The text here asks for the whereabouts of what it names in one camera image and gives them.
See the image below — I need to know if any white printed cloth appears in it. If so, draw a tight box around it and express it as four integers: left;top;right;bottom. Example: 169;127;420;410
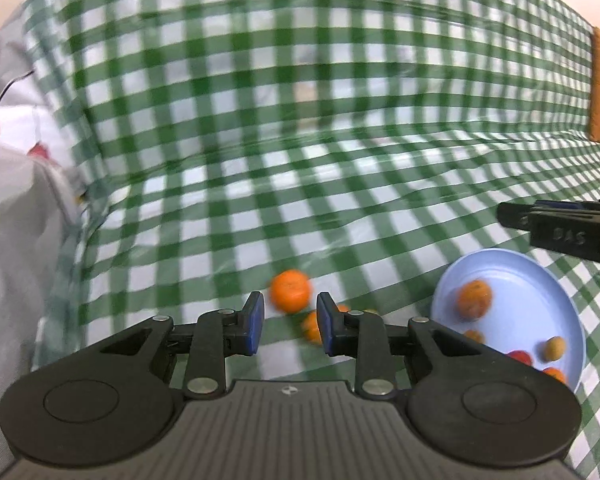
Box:
0;20;93;480

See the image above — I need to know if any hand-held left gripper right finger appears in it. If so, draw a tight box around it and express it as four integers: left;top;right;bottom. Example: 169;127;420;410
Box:
316;291;496;401

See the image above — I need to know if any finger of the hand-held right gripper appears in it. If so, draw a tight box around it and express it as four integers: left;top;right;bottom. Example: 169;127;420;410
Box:
497;202;600;266
532;199;600;213

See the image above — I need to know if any light blue plate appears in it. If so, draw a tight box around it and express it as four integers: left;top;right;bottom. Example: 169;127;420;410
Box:
430;249;587;393

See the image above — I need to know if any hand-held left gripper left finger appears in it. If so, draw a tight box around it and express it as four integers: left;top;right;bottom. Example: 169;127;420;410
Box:
87;291;266;401

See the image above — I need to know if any green white checkered tablecloth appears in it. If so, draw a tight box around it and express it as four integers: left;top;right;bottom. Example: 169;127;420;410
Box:
17;0;600;480

